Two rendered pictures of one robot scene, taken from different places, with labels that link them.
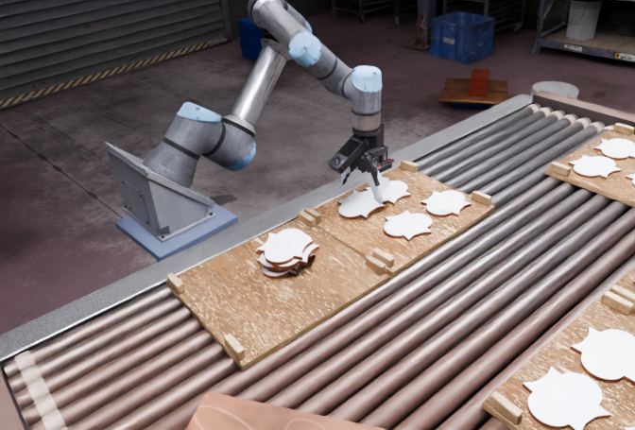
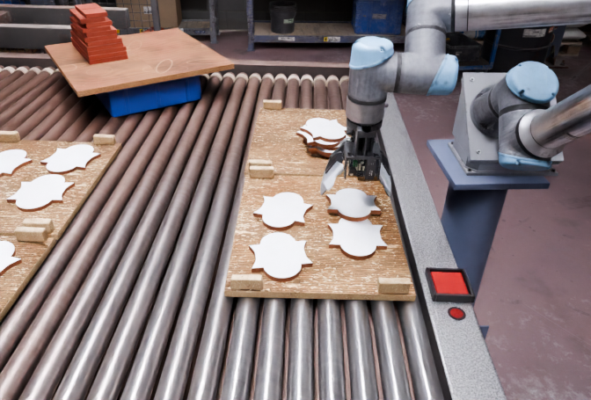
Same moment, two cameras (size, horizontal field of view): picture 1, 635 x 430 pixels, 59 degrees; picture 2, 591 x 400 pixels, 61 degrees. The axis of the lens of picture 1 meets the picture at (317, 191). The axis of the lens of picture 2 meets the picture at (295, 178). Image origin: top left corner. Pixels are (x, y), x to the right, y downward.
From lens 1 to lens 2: 2.03 m
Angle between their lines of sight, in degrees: 101
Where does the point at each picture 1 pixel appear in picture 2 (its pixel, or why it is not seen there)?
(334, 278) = (278, 153)
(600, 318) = (54, 215)
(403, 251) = (258, 191)
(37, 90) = not seen: outside the picture
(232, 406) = (216, 64)
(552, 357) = (86, 176)
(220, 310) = (311, 114)
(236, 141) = (507, 128)
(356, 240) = (306, 181)
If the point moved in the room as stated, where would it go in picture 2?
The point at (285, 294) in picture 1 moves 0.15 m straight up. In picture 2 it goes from (292, 134) to (293, 84)
